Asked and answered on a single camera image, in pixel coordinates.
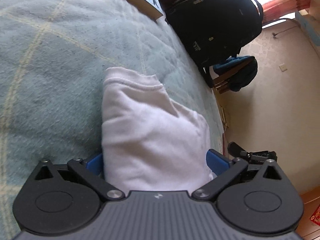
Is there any black device on floor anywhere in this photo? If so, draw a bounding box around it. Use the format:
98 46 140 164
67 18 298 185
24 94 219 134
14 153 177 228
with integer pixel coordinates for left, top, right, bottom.
227 142 278 165

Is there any wooden chair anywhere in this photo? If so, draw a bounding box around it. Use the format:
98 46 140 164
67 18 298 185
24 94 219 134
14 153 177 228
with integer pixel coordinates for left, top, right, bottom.
213 58 253 94

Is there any dark jacket on chair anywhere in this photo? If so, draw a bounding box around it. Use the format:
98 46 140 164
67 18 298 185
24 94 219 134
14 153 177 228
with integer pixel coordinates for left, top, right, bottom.
213 56 258 92

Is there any black backpack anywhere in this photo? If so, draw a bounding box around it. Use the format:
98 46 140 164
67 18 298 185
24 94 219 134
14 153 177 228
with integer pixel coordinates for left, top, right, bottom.
164 0 264 88

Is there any white printed sweatshirt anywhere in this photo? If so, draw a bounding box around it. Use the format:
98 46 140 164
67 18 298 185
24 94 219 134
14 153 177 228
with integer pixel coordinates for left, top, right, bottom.
102 67 215 194

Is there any patterned curtain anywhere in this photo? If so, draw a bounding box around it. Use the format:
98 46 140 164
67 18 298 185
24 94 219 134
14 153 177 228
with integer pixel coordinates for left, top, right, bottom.
263 0 311 23

